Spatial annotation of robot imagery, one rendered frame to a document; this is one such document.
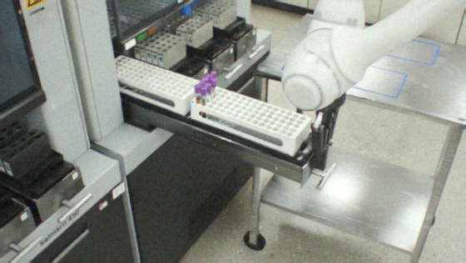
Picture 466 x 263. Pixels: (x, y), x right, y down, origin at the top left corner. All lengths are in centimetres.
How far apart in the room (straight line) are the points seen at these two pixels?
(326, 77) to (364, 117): 196
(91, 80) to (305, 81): 64
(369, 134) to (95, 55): 172
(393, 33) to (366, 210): 110
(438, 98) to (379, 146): 116
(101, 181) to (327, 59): 70
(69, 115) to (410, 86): 93
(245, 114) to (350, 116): 158
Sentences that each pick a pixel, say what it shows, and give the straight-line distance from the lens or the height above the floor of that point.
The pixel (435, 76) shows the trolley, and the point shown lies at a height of 82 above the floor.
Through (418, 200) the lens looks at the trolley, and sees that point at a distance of 198.
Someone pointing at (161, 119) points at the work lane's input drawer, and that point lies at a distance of 139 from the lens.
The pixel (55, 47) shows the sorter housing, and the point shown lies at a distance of 121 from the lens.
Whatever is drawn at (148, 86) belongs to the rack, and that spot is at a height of 86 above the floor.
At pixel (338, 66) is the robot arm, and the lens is 88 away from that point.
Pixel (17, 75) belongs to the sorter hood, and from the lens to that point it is 115.
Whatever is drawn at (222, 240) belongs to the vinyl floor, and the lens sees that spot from 211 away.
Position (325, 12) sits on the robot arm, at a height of 119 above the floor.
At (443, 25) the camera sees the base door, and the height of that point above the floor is 19.
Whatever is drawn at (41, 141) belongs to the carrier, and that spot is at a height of 87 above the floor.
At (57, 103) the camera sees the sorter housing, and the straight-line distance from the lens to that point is 127.
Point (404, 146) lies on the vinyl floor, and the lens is 268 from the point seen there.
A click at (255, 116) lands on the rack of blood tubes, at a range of 126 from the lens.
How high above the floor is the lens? 160
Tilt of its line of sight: 37 degrees down
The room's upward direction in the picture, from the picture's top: straight up
